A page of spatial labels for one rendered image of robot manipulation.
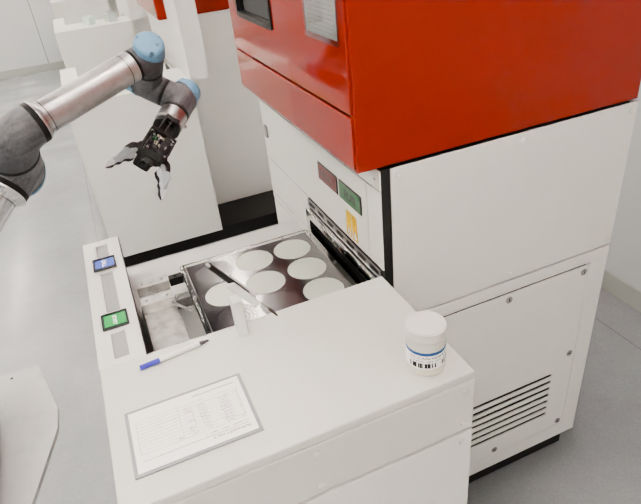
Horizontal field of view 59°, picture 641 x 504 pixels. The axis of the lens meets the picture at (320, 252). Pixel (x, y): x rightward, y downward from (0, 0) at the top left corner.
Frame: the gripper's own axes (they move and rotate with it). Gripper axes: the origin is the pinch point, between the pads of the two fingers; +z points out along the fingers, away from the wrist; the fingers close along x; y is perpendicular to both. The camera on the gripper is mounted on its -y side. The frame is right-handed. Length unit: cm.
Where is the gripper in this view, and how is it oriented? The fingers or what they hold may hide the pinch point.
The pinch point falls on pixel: (132, 186)
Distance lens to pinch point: 148.9
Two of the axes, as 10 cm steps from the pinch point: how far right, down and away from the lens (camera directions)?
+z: -2.6, 8.1, -5.3
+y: 5.5, -3.3, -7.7
